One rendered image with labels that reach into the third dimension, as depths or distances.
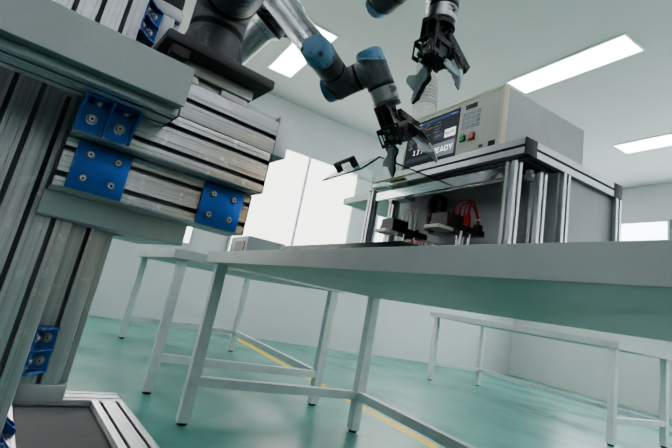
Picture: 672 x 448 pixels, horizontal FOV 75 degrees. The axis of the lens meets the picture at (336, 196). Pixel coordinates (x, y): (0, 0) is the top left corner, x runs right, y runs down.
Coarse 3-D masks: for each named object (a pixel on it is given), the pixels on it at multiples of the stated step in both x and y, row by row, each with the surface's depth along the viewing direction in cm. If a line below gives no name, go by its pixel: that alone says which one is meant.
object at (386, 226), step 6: (384, 222) 143; (390, 222) 141; (396, 222) 140; (402, 222) 141; (384, 228) 138; (390, 228) 139; (396, 228) 139; (402, 228) 141; (384, 234) 144; (390, 234) 142; (396, 234) 140; (402, 234) 144; (408, 234) 142; (414, 234) 143; (420, 234) 144
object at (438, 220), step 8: (432, 216) 124; (440, 216) 121; (448, 216) 119; (456, 216) 120; (432, 224) 119; (440, 224) 117; (448, 224) 118; (456, 224) 120; (464, 224) 122; (448, 232) 127; (456, 232) 125; (464, 232) 123; (472, 232) 122; (480, 232) 124; (456, 240) 126; (464, 240) 125
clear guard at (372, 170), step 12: (348, 168) 139; (360, 168) 126; (372, 168) 141; (384, 168) 138; (396, 168) 136; (408, 168) 135; (324, 180) 145; (372, 180) 154; (384, 180) 151; (396, 180) 148; (408, 180) 146; (420, 180) 143; (432, 180) 141
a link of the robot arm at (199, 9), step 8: (200, 0) 91; (208, 0) 88; (200, 8) 91; (208, 8) 90; (216, 8) 88; (192, 16) 92; (216, 16) 90; (224, 16) 90; (232, 24) 91; (240, 24) 93; (240, 32) 93
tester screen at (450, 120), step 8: (456, 112) 141; (432, 120) 151; (440, 120) 147; (448, 120) 143; (456, 120) 140; (424, 128) 154; (432, 128) 150; (440, 128) 146; (448, 128) 142; (456, 128) 139; (432, 136) 148; (408, 144) 159; (432, 144) 147; (408, 152) 158; (424, 160) 148
